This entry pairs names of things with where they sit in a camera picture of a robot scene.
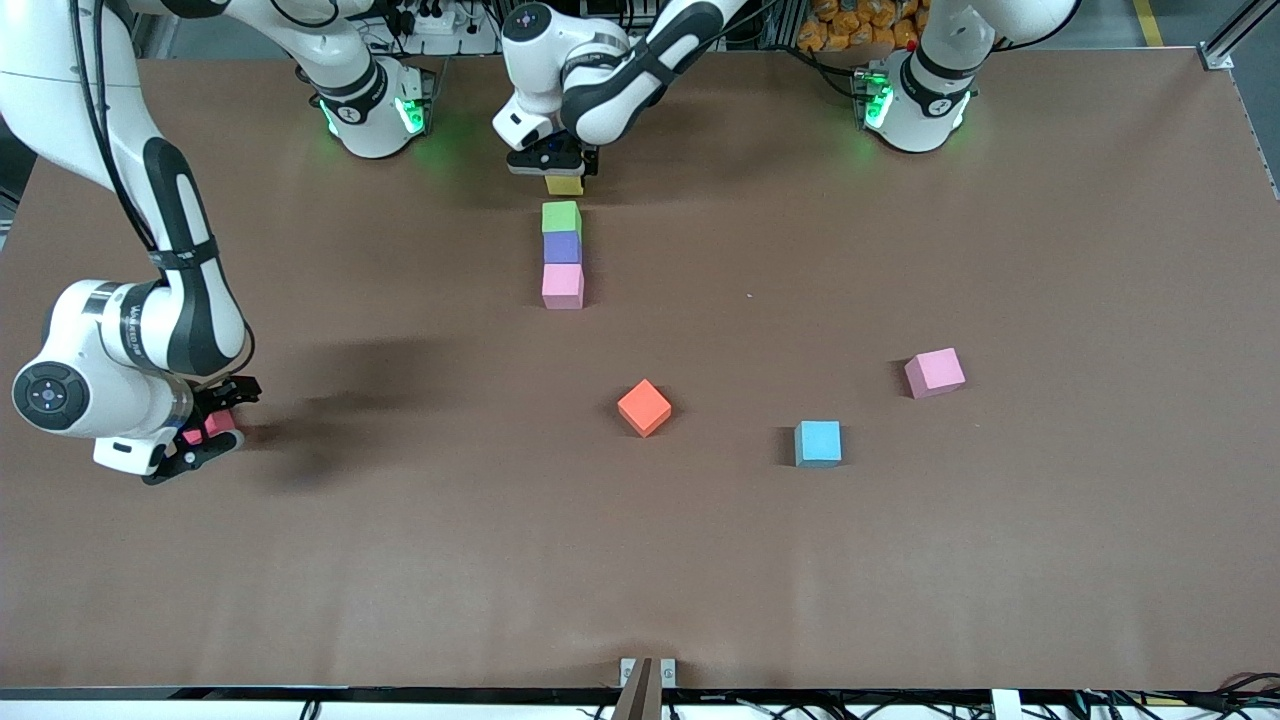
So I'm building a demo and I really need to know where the red foam cube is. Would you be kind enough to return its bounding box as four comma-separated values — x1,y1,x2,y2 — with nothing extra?
182,410,239,447

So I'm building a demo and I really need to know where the pink foam cube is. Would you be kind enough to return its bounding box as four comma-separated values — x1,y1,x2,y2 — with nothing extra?
541,263,585,311
904,347,967,400

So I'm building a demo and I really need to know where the white power strip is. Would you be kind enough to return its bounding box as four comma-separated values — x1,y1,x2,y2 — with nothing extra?
395,0,463,36

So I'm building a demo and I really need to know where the brown paper table cover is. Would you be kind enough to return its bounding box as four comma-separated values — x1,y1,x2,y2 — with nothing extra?
0,48,1280,691

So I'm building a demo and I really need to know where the orange foam cube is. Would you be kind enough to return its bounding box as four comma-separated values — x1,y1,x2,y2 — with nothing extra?
617,378,673,439

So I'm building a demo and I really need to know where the orange bags pile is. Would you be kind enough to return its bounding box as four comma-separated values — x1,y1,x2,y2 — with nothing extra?
798,0,926,53

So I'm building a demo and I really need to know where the light blue foam cube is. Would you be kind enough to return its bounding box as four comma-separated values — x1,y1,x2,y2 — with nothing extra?
794,420,843,469

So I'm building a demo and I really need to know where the brown pointed strip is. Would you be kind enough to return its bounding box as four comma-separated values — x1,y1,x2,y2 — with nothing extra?
612,657,656,720

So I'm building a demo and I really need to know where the small metal bracket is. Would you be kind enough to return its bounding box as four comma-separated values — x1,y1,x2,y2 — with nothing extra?
620,657,678,689

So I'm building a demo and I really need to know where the aluminium frame profile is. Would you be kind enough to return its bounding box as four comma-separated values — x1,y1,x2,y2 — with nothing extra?
1200,0,1280,71

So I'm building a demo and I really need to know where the black cable bundle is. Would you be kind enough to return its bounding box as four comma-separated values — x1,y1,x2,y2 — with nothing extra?
1075,675,1280,720

